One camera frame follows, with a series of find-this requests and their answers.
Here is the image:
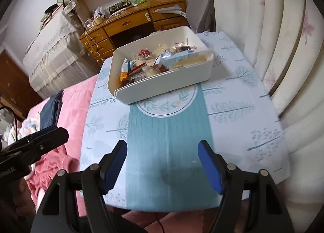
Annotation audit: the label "orange snack packet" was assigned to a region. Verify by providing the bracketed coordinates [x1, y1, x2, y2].
[119, 67, 129, 82]

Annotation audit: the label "red white Lipo cracker pack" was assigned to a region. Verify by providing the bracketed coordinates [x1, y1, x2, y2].
[127, 63, 146, 77]

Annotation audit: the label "beige long biscuit bar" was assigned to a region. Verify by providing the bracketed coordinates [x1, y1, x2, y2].
[171, 55, 210, 68]

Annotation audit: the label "light blue zip bag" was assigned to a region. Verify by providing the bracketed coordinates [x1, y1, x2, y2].
[168, 49, 214, 69]

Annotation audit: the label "red dates candy packet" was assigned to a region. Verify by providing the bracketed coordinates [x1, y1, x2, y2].
[138, 49, 151, 58]

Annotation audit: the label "blue foil snack packet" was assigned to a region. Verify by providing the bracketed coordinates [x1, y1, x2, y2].
[127, 61, 132, 72]

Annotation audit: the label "dark red snowflake snack packet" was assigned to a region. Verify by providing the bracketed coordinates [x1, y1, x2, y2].
[174, 42, 197, 53]

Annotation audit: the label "rice cracker clear bag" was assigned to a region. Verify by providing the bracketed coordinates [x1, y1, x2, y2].
[152, 44, 174, 57]

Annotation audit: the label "person's left hand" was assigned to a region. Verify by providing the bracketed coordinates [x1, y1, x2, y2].
[1, 178, 36, 222]

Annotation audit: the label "pink fleece garment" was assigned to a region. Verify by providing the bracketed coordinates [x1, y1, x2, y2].
[25, 144, 81, 203]

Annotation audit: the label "floral white blanket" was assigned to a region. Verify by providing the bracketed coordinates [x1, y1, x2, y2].
[3, 118, 40, 145]

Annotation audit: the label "folded dark blue jeans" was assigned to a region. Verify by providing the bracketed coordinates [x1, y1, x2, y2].
[39, 90, 64, 130]

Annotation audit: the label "patterned blue white tablecloth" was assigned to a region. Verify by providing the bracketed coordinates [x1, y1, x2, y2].
[80, 32, 291, 212]

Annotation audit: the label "brown wooden door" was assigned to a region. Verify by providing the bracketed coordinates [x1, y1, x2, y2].
[1, 50, 43, 118]

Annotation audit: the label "pink bed quilt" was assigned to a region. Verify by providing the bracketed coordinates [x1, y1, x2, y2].
[27, 75, 98, 207]

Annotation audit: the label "lace covered cabinet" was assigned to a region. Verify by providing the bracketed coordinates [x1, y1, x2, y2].
[23, 11, 100, 99]

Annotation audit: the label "white plastic storage bin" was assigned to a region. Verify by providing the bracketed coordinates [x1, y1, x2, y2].
[108, 26, 215, 105]

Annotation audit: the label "wooden desk with drawers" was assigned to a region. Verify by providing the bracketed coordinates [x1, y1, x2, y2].
[79, 0, 188, 66]

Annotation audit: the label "grey office chair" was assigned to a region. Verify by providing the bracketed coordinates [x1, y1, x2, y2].
[149, 0, 216, 37]

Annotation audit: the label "black cable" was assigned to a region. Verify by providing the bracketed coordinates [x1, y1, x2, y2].
[0, 106, 19, 143]

